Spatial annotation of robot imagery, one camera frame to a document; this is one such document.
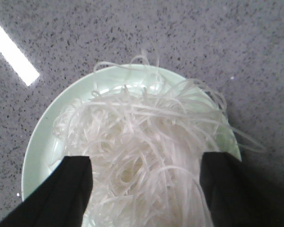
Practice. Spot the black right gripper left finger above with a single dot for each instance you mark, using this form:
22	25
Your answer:
60	201

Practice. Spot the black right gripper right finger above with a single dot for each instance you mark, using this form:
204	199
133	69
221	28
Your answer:
238	196

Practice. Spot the light green plastic plate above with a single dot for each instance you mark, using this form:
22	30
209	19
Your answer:
45	132

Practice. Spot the white vermicelli noodle bundle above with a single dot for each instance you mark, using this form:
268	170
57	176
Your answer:
144	146

